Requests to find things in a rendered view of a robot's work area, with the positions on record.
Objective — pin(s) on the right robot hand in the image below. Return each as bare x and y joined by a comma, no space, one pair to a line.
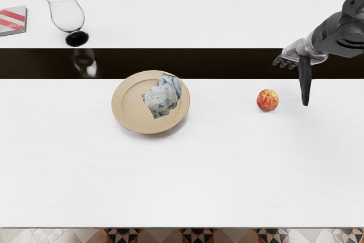
302,48

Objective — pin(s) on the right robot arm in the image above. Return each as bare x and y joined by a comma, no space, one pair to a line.
345,26

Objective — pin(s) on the beige plate with blue pattern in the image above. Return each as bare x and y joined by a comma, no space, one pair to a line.
133,103

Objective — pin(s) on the red yellow apple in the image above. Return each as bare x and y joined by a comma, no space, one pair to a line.
267,100

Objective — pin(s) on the clear wine glass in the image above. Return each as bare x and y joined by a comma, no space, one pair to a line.
66,12

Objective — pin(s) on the grey book with red stripes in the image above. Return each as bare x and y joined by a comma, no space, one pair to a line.
12,21

